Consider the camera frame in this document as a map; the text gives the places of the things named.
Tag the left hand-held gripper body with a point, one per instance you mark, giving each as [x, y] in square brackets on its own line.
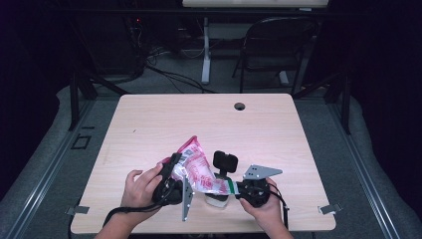
[169, 194]

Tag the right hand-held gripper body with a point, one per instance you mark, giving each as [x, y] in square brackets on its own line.
[255, 192]

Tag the pink white plastic bag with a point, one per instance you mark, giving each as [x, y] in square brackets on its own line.
[199, 169]

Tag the person's right hand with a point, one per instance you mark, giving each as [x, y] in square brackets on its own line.
[270, 212]

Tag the person's left hand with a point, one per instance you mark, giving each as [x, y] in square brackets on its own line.
[139, 195]

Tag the black metal stand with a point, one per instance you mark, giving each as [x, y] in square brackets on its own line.
[74, 106]
[346, 109]

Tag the black folding chair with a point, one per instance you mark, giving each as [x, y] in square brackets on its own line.
[265, 64]

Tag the dark equipment cabinet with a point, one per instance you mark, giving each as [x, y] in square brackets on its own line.
[112, 49]

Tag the white standing desk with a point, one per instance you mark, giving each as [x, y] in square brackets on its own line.
[255, 3]

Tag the aluminium floor rail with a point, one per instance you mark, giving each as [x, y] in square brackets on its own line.
[377, 199]
[31, 199]

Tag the black horizontal frame bar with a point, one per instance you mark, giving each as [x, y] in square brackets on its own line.
[132, 11]

